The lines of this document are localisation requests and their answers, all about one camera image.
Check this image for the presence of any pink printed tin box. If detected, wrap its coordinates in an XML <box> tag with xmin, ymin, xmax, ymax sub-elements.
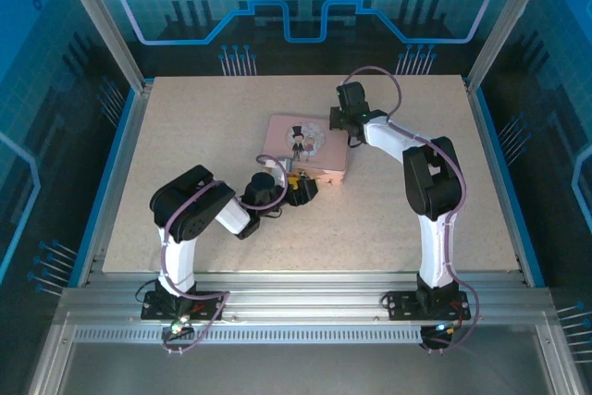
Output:
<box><xmin>260</xmin><ymin>113</ymin><xmax>349</xmax><ymax>186</ymax></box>

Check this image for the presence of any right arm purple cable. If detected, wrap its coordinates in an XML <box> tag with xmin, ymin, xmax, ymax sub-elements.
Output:
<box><xmin>339</xmin><ymin>65</ymin><xmax>482</xmax><ymax>354</ymax></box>

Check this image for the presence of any aluminium mounting rail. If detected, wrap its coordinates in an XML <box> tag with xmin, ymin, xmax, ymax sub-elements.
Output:
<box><xmin>59</xmin><ymin>272</ymin><xmax>556</xmax><ymax>329</ymax></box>

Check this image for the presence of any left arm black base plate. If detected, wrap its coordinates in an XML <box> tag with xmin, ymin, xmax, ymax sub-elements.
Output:
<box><xmin>141</xmin><ymin>290</ymin><xmax>227</xmax><ymax>322</ymax></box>

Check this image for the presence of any aluminium table side rail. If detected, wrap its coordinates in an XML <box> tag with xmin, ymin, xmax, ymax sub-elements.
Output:
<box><xmin>464</xmin><ymin>80</ymin><xmax>533</xmax><ymax>288</ymax></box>
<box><xmin>76</xmin><ymin>82</ymin><xmax>154</xmax><ymax>288</ymax></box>

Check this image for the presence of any slotted grey cable duct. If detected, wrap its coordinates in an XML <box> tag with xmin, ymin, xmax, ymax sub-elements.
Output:
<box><xmin>73</xmin><ymin>327</ymin><xmax>425</xmax><ymax>345</ymax></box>

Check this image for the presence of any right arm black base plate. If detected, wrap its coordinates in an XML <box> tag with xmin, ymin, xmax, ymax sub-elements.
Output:
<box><xmin>383</xmin><ymin>290</ymin><xmax>472</xmax><ymax>322</ymax></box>

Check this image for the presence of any aluminium frame post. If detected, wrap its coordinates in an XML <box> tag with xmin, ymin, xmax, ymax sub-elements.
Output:
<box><xmin>464</xmin><ymin>0</ymin><xmax>559</xmax><ymax>93</ymax></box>
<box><xmin>50</xmin><ymin>0</ymin><xmax>152</xmax><ymax>93</ymax></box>

